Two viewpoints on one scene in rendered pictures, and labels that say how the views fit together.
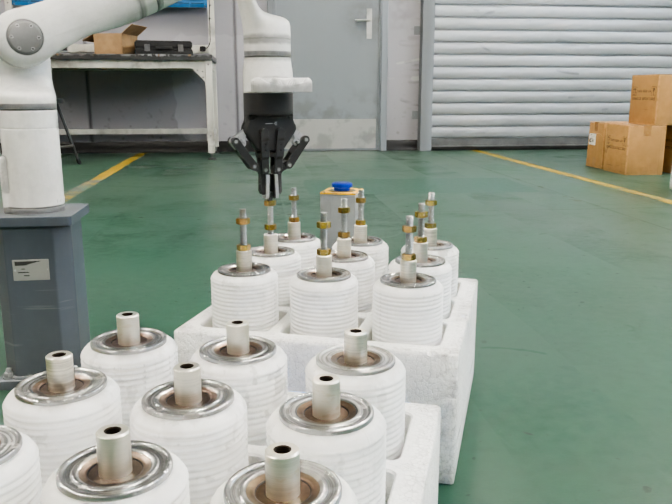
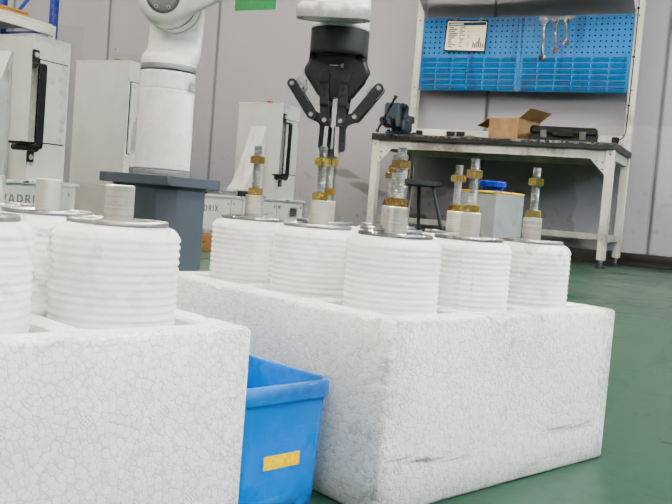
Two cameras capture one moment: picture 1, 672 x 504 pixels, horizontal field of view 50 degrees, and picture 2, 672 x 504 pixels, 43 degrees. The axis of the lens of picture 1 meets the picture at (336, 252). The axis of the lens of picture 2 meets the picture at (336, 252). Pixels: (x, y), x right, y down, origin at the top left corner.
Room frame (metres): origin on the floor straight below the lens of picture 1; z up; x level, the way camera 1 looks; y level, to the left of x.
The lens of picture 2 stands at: (0.19, -0.51, 0.28)
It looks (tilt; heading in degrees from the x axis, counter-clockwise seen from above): 3 degrees down; 33
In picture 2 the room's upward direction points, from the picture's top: 5 degrees clockwise
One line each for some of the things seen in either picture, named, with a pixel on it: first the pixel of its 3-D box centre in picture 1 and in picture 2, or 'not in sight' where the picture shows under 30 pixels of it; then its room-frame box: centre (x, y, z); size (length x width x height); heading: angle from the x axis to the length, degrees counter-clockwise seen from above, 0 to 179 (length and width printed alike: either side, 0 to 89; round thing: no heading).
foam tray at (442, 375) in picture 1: (343, 355); (379, 363); (1.09, -0.01, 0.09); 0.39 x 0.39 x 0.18; 76
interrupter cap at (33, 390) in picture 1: (61, 386); not in sight; (0.58, 0.24, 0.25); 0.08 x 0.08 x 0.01
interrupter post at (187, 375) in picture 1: (187, 384); not in sight; (0.56, 0.12, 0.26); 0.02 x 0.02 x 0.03
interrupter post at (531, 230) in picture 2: (430, 237); (531, 231); (1.17, -0.16, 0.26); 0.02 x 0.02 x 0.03
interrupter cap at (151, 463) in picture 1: (115, 470); not in sight; (0.44, 0.15, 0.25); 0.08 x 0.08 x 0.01
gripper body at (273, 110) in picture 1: (268, 119); (338, 62); (1.12, 0.10, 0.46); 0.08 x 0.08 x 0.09
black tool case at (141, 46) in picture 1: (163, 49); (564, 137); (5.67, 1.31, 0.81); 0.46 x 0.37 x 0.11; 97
